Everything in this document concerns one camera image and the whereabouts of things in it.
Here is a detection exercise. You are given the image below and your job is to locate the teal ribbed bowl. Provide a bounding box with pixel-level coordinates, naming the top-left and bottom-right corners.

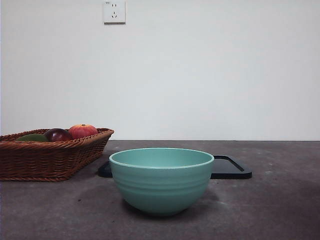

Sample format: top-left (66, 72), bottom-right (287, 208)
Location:
top-left (108, 147), bottom-right (215, 217)

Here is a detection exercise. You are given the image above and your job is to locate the green avocado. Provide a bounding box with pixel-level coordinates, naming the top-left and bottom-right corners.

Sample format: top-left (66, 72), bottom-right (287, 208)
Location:
top-left (16, 134), bottom-right (49, 143)

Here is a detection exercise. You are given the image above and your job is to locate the red apple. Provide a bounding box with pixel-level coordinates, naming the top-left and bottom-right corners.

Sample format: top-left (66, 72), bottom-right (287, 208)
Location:
top-left (68, 123), bottom-right (99, 140)

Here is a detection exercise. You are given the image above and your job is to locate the black rectangular tray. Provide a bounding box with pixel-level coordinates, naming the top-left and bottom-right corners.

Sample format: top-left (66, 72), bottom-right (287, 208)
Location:
top-left (97, 155), bottom-right (253, 180)

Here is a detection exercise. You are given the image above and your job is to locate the dark red plum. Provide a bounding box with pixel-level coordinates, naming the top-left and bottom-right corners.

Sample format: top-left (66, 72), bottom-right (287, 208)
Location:
top-left (44, 128), bottom-right (74, 142)

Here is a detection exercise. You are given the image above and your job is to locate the brown wicker basket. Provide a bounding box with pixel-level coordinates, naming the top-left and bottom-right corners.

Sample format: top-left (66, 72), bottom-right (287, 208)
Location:
top-left (0, 127), bottom-right (115, 182)

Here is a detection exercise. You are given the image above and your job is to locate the white wall socket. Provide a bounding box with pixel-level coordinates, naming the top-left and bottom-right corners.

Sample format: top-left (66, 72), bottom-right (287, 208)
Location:
top-left (103, 0), bottom-right (126, 25)

